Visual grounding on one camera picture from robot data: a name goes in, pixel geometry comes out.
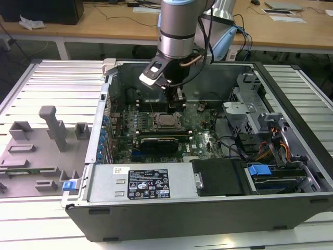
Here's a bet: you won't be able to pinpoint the silver green CPU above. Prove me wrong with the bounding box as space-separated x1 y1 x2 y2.
159 115 178 128

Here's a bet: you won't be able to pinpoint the CPU socket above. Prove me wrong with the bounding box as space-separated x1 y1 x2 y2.
152 111 184 131

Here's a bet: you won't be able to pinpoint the black plastic bay cover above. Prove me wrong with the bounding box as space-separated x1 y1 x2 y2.
190 158 247 198

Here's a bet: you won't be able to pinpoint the pale blue teach pendant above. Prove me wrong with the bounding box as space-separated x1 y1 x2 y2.
212 25 239 63

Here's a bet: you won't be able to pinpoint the grey case latch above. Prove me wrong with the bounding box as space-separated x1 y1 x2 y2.
102 58 117 77

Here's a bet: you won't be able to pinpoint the green motherboard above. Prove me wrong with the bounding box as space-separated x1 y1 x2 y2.
108 100 228 165

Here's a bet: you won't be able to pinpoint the silver drive cage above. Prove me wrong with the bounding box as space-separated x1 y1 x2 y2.
222 73 265 138

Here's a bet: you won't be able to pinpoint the black graphics card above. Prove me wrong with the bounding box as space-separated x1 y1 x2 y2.
139 137 181 154

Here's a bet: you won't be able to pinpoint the wooden desk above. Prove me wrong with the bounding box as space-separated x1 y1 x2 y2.
0 0 333 57

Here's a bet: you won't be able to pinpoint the black power supply label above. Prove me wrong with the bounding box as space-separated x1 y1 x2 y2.
126 168 169 201

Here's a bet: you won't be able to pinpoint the silver laptop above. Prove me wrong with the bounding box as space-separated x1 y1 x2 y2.
264 0 304 12

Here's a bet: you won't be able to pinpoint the blue disk carrier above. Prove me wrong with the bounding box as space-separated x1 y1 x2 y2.
244 163 309 195

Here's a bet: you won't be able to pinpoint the silver power supply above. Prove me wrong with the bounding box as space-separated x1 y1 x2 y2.
85 163 200 203

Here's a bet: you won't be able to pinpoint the black silver PC case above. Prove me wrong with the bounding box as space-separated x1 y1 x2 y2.
61 58 333 243

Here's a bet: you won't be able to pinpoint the black computer box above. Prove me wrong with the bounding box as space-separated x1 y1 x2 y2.
0 0 85 26

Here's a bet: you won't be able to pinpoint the crumpled white paper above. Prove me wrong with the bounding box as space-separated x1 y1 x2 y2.
19 14 46 31

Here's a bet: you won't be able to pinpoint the grey parts rack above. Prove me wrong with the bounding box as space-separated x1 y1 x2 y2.
0 105 93 198

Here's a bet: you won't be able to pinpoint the green RAM stick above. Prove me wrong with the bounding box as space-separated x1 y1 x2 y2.
5 169 42 176

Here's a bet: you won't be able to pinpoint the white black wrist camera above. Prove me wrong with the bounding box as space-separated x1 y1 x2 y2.
138 58 169 87

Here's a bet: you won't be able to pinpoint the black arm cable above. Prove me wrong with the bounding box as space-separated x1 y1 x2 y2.
196 0 216 66

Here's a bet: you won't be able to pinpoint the silver drive bracket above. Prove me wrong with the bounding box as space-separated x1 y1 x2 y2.
257 111 317 193

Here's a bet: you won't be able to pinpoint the orange yellow power wires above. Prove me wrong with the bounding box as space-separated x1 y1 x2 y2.
256 124 291 162

